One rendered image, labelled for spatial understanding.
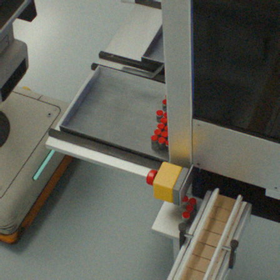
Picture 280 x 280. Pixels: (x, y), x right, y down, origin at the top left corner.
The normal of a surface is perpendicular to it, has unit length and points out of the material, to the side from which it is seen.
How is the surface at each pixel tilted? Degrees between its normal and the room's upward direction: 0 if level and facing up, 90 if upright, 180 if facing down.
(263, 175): 90
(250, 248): 90
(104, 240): 0
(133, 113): 0
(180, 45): 90
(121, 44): 0
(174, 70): 90
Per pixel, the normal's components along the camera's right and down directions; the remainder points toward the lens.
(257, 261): -0.40, 0.73
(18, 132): -0.06, -0.62
